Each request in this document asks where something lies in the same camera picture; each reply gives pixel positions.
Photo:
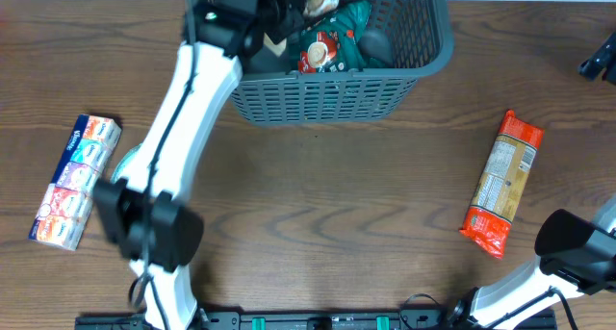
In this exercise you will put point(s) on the green lidded jar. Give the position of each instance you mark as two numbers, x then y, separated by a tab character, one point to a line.
374	44

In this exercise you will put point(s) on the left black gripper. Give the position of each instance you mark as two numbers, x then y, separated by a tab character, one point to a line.
287	27

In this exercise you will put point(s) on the grey plastic laundry basket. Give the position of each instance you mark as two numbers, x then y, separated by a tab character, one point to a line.
270	93

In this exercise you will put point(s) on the green Nescafe coffee bag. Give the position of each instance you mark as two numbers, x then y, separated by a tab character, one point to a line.
332	43

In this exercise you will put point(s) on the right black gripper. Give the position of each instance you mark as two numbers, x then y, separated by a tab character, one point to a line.
602	61

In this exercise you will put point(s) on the teal snack pouch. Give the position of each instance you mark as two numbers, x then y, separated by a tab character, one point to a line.
125	161

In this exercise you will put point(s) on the beige brown paper bag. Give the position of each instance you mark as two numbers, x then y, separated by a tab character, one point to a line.
320	0

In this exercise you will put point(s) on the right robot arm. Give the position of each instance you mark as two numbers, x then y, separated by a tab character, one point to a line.
572	256

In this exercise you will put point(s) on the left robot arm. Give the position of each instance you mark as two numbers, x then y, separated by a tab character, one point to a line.
145	211

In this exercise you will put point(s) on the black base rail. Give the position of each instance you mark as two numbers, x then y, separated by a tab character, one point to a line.
418	318

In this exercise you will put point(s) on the Kleenex tissue multipack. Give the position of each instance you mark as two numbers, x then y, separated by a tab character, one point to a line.
66	205

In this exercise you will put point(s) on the orange biscuit packet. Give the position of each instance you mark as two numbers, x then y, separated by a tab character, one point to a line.
501	184

